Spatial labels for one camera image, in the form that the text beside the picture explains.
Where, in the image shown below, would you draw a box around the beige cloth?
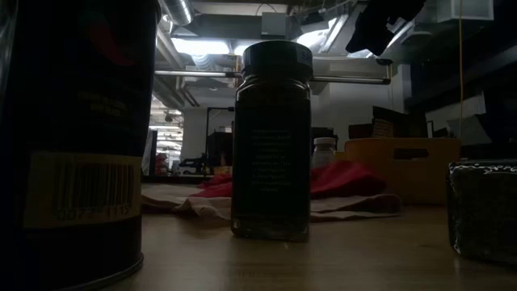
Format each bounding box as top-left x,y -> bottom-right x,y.
141,183 -> 403,222

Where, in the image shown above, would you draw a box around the green-lid square spice jar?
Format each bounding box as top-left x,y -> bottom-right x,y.
230,39 -> 314,243

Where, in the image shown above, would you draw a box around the black monitor box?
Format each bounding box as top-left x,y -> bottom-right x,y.
309,126 -> 339,142

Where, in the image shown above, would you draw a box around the ceiling light panel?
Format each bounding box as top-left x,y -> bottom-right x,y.
170,36 -> 231,57

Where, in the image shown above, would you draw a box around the yellow round cap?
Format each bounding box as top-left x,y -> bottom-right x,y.
0,0 -> 162,291

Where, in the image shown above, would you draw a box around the hanging yellow cable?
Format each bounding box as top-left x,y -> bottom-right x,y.
457,0 -> 464,138

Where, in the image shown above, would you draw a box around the green herb jar with label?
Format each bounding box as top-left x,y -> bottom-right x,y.
446,159 -> 517,266

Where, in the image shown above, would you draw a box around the silver horizontal pipe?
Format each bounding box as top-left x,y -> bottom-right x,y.
154,69 -> 392,86

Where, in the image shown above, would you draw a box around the silver ventilation duct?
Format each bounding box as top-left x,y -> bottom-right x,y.
157,0 -> 195,26

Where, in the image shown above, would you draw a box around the black equipment rack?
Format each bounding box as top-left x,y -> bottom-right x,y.
177,106 -> 235,177

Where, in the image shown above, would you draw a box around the white-lid spice jar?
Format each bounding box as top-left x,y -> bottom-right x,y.
313,136 -> 338,170

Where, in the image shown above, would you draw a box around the black aluminium table frame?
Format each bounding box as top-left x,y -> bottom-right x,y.
141,173 -> 213,185

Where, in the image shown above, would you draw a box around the yellow plastic bin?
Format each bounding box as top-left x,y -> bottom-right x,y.
343,137 -> 462,206

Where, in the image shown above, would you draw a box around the red cloth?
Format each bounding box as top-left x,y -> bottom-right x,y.
189,159 -> 387,200

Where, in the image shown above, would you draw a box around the grey ceiling box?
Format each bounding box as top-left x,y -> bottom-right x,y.
260,11 -> 288,40

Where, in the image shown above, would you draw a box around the black background boxes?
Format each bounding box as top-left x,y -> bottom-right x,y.
347,105 -> 429,140

